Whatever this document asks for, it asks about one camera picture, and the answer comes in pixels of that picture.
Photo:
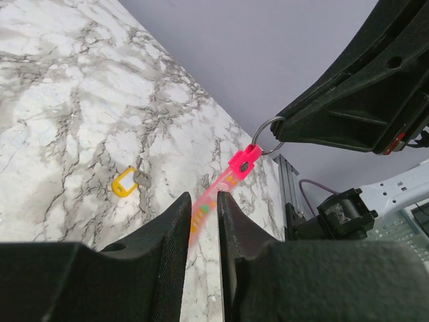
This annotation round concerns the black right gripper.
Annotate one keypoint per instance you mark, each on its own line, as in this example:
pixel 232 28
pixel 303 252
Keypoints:
pixel 374 96

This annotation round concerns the pink strap keyring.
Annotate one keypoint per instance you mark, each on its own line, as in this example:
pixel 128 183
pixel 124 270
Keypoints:
pixel 239 168

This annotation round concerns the silver key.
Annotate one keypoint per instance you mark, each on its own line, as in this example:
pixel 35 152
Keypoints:
pixel 143 181

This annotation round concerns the yellow key tag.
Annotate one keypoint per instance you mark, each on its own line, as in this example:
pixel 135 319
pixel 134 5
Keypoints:
pixel 124 184

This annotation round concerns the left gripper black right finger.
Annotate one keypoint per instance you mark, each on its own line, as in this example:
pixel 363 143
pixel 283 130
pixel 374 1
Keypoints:
pixel 265 279

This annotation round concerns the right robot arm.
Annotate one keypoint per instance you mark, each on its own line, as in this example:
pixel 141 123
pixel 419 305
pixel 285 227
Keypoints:
pixel 351 214

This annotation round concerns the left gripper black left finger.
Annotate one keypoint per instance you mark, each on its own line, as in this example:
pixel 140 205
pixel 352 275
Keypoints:
pixel 137 278

